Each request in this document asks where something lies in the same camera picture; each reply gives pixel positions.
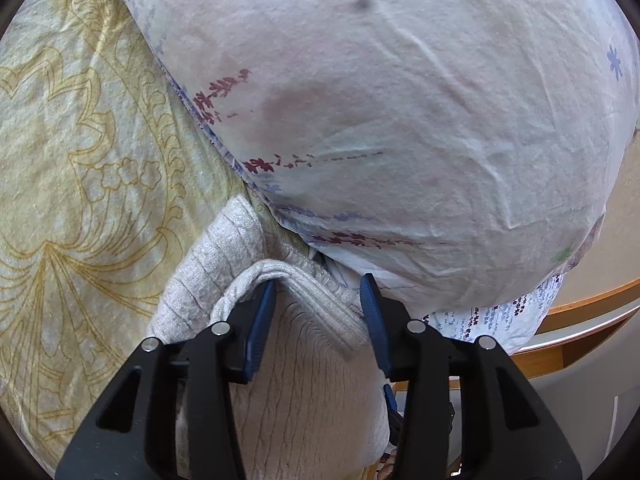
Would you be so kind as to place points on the yellow patterned bed sheet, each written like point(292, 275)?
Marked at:
point(85, 185)

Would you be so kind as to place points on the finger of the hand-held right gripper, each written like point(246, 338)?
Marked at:
point(391, 400)

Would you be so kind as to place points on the white pillow with maroon flowers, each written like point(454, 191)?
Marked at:
point(400, 125)

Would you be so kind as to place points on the wooden headboard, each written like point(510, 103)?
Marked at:
point(592, 305)

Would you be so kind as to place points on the white pillow with blue flowers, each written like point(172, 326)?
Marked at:
point(495, 317)

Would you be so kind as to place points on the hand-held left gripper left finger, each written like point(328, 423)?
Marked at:
point(257, 332)

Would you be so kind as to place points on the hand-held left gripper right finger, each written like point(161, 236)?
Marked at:
point(377, 330)

